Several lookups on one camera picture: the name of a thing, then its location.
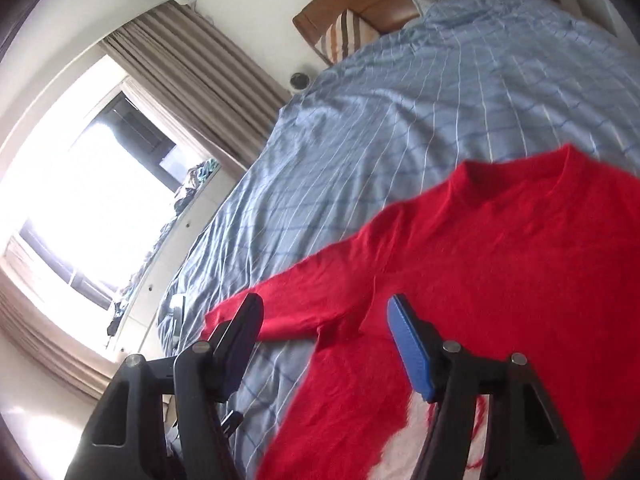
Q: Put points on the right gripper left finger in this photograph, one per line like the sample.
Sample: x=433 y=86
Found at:
x=125 y=438

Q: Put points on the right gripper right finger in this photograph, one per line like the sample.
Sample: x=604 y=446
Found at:
x=525 y=438

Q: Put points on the red knit sweater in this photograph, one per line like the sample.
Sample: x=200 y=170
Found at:
x=538 y=256

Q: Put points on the window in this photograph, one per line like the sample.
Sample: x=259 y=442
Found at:
x=92 y=190

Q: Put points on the clutter on windowsill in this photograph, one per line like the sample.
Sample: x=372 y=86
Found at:
x=195 y=179

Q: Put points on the blue plaid duvet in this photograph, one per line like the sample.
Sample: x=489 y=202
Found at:
x=490 y=81

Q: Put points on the beige curtain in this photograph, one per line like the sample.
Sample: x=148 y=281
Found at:
x=202 y=78

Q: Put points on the black round bedside object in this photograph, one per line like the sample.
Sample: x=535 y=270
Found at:
x=299 y=82

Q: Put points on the striped pillow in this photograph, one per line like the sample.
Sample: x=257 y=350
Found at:
x=348 y=34

